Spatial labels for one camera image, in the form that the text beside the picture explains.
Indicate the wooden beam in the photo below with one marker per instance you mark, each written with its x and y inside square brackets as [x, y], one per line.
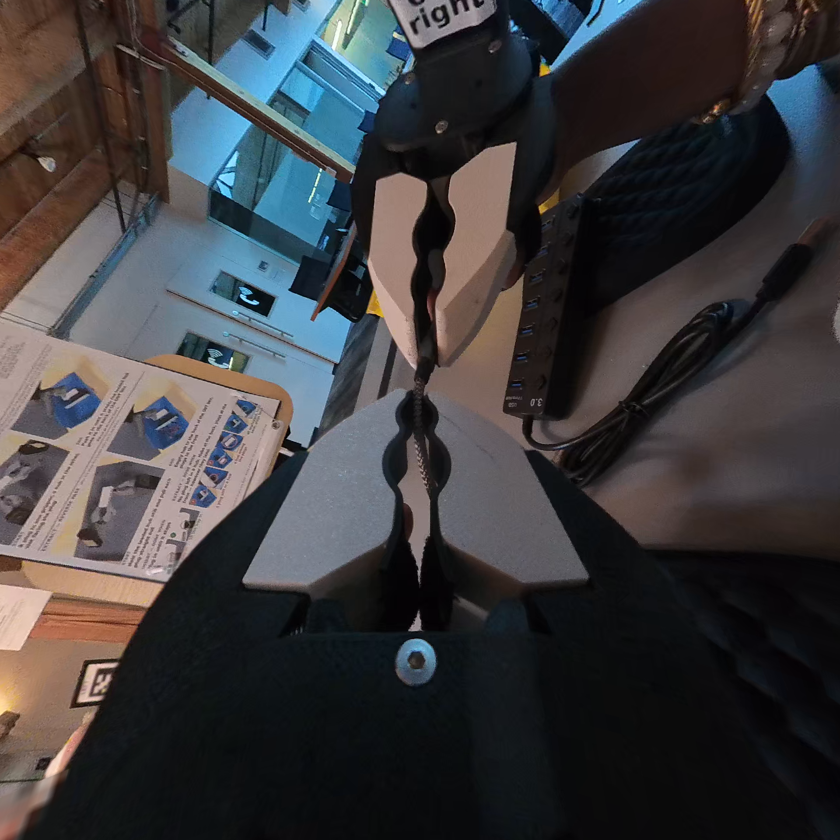
[249, 108]

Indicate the black usb hub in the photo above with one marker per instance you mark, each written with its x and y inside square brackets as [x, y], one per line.
[558, 315]

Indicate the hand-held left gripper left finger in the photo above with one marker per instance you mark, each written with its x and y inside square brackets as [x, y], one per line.
[321, 512]

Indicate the instruction poster with blue pictures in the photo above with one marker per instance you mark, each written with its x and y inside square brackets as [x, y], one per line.
[118, 459]

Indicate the black white marker tag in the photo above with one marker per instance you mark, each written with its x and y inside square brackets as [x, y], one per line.
[95, 682]

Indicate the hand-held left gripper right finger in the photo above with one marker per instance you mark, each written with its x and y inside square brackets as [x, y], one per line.
[505, 505]

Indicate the dark quilted cloth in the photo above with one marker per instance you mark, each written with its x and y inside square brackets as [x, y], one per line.
[774, 656]

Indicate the person's right hand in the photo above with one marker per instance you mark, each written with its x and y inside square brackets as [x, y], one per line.
[630, 92]

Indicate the white paper sheet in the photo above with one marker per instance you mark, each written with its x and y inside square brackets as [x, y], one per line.
[19, 617]

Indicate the phone icon window sign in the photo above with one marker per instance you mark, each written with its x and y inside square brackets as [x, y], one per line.
[213, 353]
[244, 295]

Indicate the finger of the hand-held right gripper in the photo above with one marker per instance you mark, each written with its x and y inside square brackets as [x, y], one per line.
[482, 249]
[390, 262]

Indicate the black quilted round pad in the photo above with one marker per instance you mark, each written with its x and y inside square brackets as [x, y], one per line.
[676, 197]

